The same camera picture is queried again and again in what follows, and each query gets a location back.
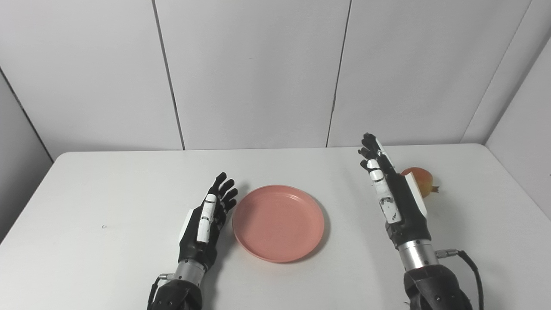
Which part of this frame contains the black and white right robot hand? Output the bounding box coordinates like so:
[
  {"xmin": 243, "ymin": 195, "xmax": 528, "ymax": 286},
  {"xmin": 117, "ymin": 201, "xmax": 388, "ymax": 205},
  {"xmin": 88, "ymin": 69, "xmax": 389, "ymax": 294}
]
[{"xmin": 358, "ymin": 133, "xmax": 432, "ymax": 250}]

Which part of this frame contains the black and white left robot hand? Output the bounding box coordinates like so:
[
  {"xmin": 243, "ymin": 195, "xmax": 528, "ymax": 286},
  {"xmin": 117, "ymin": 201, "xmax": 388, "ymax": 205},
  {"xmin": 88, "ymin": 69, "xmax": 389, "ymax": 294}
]
[{"xmin": 178, "ymin": 172, "xmax": 238, "ymax": 271}]

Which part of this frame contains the red yellow pomegranate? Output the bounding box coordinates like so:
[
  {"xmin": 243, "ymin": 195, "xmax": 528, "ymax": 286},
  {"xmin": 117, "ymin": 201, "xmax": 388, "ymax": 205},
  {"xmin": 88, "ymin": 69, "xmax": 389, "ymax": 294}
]
[{"xmin": 400, "ymin": 167, "xmax": 440, "ymax": 198}]

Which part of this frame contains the pink round plate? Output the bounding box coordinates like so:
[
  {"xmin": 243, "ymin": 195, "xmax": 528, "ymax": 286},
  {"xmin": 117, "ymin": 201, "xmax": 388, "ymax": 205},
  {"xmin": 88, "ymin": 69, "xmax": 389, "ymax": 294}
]
[{"xmin": 232, "ymin": 185, "xmax": 325, "ymax": 264}]

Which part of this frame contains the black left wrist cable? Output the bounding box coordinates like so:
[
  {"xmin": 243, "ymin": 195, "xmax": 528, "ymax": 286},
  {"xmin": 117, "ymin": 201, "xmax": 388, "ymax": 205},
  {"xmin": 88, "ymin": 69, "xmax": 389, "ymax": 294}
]
[{"xmin": 147, "ymin": 273, "xmax": 175, "ymax": 310}]

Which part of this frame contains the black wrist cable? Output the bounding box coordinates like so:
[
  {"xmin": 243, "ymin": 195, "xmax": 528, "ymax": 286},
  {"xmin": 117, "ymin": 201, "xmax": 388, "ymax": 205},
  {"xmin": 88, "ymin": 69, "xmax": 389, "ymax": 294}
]
[
  {"xmin": 147, "ymin": 273, "xmax": 175, "ymax": 310},
  {"xmin": 435, "ymin": 248, "xmax": 485, "ymax": 310}
]

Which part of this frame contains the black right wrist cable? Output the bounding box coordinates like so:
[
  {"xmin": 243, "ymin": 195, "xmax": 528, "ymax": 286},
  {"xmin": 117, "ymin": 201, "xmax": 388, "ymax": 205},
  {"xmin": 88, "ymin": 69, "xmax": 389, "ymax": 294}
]
[{"xmin": 435, "ymin": 248, "xmax": 485, "ymax": 310}]

